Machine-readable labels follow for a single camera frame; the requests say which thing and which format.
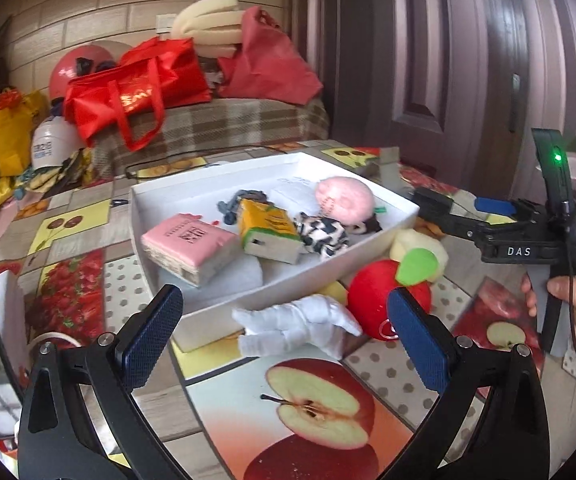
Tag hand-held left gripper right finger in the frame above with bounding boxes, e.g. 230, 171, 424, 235
378, 286, 551, 480

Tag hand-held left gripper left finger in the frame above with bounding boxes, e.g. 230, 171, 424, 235
17, 283, 193, 480

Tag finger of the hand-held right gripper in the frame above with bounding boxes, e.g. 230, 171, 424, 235
439, 211, 491, 262
474, 198, 544, 228

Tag pale yellow plush toy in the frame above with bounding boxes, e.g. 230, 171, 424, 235
390, 228, 450, 282

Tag red apple plush toy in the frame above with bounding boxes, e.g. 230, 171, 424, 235
346, 247, 441, 344

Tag small yellow plush toy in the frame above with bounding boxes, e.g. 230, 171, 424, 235
320, 281, 351, 309

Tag small dark plush toy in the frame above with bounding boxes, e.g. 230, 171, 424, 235
349, 204, 387, 235

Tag pink book plush toy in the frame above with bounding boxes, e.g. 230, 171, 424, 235
141, 213, 239, 289

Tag pink round plush toy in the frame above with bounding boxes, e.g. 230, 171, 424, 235
314, 175, 375, 225

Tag black white patterned plush toy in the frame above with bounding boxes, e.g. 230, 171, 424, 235
292, 211, 352, 261

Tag grey knotted rope toy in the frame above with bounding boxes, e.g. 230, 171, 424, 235
216, 188, 269, 226

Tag yellow green book plush toy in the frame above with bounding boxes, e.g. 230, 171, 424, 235
237, 198, 303, 265

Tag white cardboard box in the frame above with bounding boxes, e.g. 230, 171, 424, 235
130, 152, 419, 354

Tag black charger block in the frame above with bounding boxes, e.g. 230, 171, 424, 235
413, 186, 454, 222

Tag fruit printed tablecloth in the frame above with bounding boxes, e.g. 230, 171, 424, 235
0, 139, 576, 480

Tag white packaging box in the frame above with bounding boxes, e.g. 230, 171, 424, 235
0, 269, 28, 363

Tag brown panel door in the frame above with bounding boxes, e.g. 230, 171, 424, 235
288, 0, 576, 201

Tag white plastic canister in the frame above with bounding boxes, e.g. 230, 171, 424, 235
30, 116, 85, 169

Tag plaid sofa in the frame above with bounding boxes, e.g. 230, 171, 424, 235
87, 94, 331, 182

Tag yellow gift bag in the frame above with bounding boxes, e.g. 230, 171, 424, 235
0, 88, 50, 179

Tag red tote bag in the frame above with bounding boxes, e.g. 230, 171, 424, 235
62, 36, 213, 154

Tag red plastic bag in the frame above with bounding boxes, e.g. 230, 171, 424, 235
216, 6, 325, 107

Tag red round helmet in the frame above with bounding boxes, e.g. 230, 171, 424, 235
49, 44, 120, 102

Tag bundle of cream foam strips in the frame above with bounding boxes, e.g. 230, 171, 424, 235
172, 0, 247, 59

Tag white cable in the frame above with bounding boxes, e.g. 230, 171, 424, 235
32, 331, 77, 350

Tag dark door handle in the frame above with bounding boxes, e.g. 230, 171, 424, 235
508, 73, 523, 135

